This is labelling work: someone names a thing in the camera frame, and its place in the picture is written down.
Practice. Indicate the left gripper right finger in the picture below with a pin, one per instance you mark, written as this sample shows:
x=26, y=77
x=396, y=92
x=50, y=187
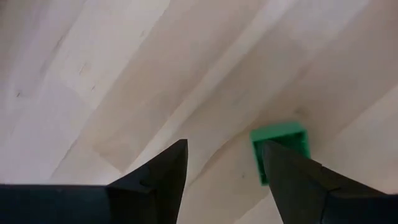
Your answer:
x=311, y=199

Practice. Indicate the green small brick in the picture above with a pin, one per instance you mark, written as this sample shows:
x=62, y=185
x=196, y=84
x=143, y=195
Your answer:
x=280, y=130

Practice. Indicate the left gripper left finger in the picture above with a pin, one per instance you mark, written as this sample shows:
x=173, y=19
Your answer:
x=140, y=202

